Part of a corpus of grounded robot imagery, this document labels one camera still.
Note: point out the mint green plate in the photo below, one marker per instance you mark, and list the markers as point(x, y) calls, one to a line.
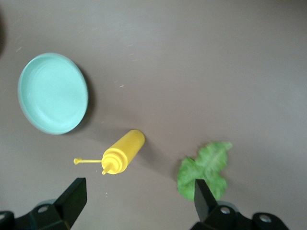
point(52, 93)

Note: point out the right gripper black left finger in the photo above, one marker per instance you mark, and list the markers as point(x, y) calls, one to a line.
point(72, 201)

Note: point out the yellow mustard squeeze bottle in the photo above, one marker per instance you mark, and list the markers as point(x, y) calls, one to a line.
point(127, 148)

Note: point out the green lettuce leaf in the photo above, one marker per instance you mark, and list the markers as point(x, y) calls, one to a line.
point(208, 160)

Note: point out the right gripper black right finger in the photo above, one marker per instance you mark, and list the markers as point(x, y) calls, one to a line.
point(205, 206)

